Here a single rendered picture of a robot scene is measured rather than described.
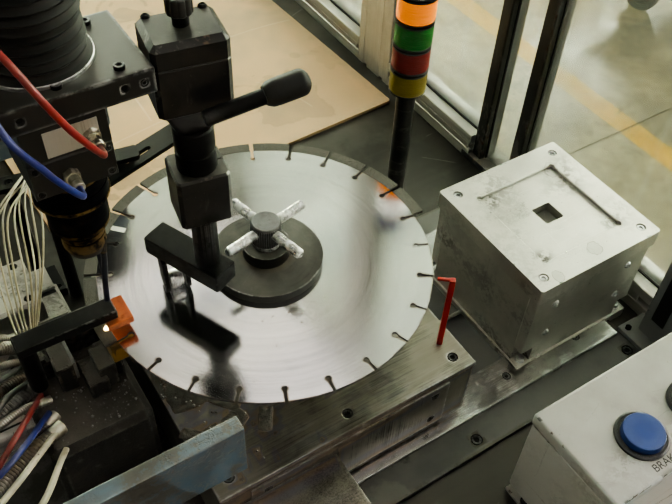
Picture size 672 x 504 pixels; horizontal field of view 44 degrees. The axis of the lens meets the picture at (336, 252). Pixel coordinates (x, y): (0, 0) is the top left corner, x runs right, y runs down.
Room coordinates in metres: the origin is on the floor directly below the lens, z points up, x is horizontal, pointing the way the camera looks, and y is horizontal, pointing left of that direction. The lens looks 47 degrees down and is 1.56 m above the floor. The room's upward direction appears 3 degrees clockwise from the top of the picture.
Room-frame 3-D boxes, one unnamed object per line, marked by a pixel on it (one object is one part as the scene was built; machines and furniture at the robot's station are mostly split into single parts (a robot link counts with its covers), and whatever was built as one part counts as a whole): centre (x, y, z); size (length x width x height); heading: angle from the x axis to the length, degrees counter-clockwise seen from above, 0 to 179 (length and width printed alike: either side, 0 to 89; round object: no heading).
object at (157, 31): (0.48, 0.11, 1.17); 0.06 x 0.05 x 0.20; 116
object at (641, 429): (0.40, -0.29, 0.90); 0.04 x 0.04 x 0.02
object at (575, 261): (0.69, -0.24, 0.82); 0.18 x 0.18 x 0.15; 35
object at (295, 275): (0.55, 0.07, 0.96); 0.11 x 0.11 x 0.03
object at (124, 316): (0.43, 0.23, 0.95); 0.10 x 0.03 x 0.07; 125
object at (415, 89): (0.81, -0.07, 0.98); 0.05 x 0.04 x 0.03; 35
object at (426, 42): (0.81, -0.07, 1.05); 0.05 x 0.04 x 0.03; 35
